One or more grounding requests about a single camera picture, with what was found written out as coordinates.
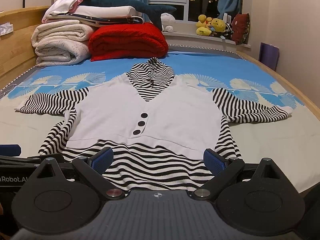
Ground black white striped hooded sweater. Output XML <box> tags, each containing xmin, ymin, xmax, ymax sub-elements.
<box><xmin>18</xmin><ymin>58</ymin><xmax>293</xmax><ymax>191</ymax></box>

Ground blue patterned bed sheet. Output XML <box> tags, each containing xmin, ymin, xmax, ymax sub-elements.
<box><xmin>1</xmin><ymin>52</ymin><xmax>319</xmax><ymax>191</ymax></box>

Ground purple box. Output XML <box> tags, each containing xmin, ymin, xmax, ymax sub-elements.
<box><xmin>259</xmin><ymin>42</ymin><xmax>280</xmax><ymax>71</ymax></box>

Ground white folded quilt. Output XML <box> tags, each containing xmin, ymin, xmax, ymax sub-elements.
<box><xmin>31</xmin><ymin>20</ymin><xmax>94</xmax><ymax>67</ymax></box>

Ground red folded blanket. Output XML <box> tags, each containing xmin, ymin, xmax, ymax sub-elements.
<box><xmin>88</xmin><ymin>23</ymin><xmax>169</xmax><ymax>61</ymax></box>

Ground dark red cushion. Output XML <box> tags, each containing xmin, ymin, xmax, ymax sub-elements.
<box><xmin>232</xmin><ymin>14</ymin><xmax>250</xmax><ymax>45</ymax></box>

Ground yellow plush toys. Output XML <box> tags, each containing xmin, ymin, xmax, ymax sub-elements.
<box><xmin>196</xmin><ymin>15</ymin><xmax>233</xmax><ymax>40</ymax></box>

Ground white plush toy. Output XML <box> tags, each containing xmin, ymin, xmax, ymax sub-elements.
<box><xmin>161</xmin><ymin>13</ymin><xmax>176</xmax><ymax>33</ymax></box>

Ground pink cloth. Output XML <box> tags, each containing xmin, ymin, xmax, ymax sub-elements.
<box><xmin>69</xmin><ymin>0</ymin><xmax>83</xmax><ymax>12</ymax></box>

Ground blue shark plush toy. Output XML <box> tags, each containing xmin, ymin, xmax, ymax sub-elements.
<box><xmin>80</xmin><ymin>0</ymin><xmax>176</xmax><ymax>30</ymax></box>

